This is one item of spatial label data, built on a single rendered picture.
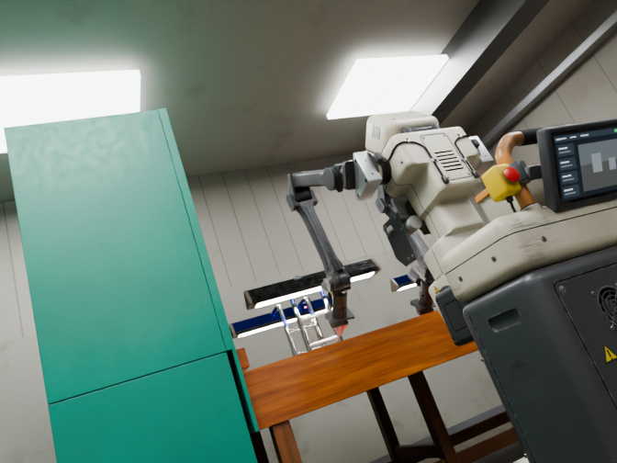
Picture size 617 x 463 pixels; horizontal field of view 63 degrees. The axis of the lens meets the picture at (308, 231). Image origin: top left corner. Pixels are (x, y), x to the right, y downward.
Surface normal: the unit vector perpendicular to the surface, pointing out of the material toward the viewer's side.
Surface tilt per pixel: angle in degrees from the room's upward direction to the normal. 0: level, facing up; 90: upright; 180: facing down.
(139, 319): 90
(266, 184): 90
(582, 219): 90
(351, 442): 90
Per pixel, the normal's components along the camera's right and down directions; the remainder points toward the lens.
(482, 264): -0.90, 0.18
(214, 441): 0.25, -0.40
